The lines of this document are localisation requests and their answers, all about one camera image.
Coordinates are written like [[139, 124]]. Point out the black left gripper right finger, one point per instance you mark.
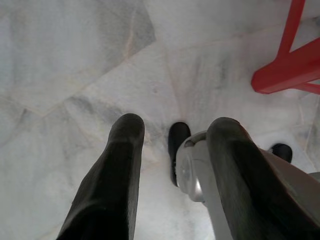
[[245, 180]]

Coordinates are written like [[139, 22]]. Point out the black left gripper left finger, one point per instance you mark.
[[112, 180]]

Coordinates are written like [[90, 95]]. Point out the black robot right foot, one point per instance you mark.
[[283, 151]]

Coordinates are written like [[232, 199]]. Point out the black robot foot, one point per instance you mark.
[[178, 140], [283, 151]]

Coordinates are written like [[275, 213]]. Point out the black robot left foot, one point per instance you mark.
[[178, 140]]

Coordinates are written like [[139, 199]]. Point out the red plastic stool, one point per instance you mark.
[[287, 72]]

